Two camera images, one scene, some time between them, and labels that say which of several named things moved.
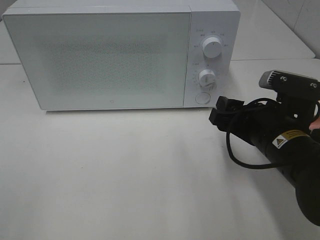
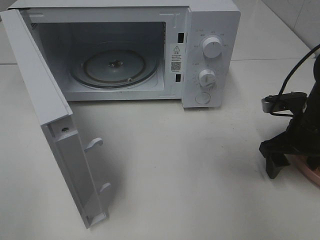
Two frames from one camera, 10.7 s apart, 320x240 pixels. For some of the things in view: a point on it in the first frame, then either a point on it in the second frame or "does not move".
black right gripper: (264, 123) → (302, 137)
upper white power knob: (212, 47) does not move
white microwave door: (100, 61) → (55, 116)
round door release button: (202, 98) does not move
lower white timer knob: (207, 78) does not move
